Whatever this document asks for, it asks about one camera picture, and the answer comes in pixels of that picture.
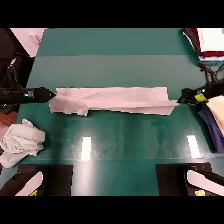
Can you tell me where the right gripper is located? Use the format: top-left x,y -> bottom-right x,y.
177,87 -> 206,105

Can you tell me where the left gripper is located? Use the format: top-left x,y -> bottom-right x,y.
33,86 -> 57,103

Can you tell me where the cream garment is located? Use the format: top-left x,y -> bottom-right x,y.
205,95 -> 224,136

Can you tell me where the purple garment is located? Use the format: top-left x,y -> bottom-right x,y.
197,104 -> 224,154

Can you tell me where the dark red garment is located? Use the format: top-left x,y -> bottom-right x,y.
199,49 -> 224,59

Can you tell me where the white garment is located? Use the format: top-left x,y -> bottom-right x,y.
196,27 -> 224,53
0,118 -> 47,169

